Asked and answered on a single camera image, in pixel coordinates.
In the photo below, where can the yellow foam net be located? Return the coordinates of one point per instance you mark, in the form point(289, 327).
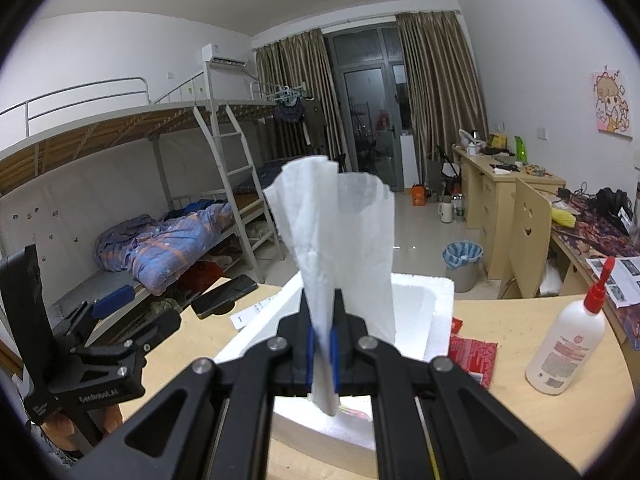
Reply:
point(564, 217)

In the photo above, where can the black headphones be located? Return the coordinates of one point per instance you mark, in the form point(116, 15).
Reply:
point(610, 200)

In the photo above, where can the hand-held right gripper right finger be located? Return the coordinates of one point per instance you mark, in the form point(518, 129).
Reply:
point(334, 360)

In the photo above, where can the black folding stand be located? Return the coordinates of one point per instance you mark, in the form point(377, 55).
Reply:
point(445, 167)

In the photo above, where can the black smartphone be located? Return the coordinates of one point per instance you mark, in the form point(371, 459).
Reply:
point(220, 300)

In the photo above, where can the white bed ladder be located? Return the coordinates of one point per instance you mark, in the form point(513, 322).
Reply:
point(235, 160)

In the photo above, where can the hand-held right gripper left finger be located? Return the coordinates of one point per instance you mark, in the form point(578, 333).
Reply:
point(311, 360)

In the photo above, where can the grey trash bin blue bag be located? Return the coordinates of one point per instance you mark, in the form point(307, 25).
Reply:
point(462, 265)

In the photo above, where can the orange container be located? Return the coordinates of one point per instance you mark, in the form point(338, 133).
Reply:
point(419, 196)

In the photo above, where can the white electric kettle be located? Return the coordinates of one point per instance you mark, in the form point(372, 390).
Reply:
point(470, 142)

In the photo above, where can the cartoon wall poster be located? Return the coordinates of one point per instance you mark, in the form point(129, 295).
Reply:
point(612, 102)

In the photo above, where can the white air conditioner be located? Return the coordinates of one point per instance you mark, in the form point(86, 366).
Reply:
point(222, 55)

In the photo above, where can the red cloth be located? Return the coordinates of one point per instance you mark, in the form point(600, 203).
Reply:
point(205, 275)

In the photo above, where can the light wooden chair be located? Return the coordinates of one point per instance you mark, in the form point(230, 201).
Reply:
point(525, 230)

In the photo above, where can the green plastic object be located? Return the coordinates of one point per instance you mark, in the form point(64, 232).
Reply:
point(521, 149)

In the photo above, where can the white paper slip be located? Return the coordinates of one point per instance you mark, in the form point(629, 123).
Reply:
point(252, 312)

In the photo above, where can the patterned desk mat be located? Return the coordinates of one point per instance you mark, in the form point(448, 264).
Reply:
point(600, 240)

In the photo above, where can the white lotion bottle red cap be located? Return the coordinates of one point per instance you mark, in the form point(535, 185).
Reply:
point(565, 345)

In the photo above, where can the glass balcony door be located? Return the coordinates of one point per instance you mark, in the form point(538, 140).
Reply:
point(367, 110)

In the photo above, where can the printed paper sheets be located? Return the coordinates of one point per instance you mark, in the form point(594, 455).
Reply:
point(622, 275)

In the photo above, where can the person's left hand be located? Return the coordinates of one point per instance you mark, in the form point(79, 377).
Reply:
point(65, 430)

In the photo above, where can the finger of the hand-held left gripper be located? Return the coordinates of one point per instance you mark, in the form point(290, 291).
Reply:
point(150, 330)
point(114, 300)

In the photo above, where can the red snack packet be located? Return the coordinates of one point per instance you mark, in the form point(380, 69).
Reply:
point(472, 355)

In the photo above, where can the metal bunk bed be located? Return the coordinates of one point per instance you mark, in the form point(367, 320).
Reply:
point(100, 122)

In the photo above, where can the brown curtain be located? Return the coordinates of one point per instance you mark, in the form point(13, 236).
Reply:
point(295, 65)
point(440, 85)

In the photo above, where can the white styrofoam box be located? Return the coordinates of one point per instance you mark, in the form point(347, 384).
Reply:
point(422, 310)

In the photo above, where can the blue patterned quilt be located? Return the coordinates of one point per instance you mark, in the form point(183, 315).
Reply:
point(165, 240)

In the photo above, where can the dark hanging clothes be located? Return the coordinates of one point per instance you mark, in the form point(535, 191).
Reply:
point(310, 120)

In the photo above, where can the white paper tissue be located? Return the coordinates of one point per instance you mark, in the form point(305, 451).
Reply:
point(345, 240)

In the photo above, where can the white thermos jug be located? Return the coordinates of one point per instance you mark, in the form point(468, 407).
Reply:
point(445, 210)

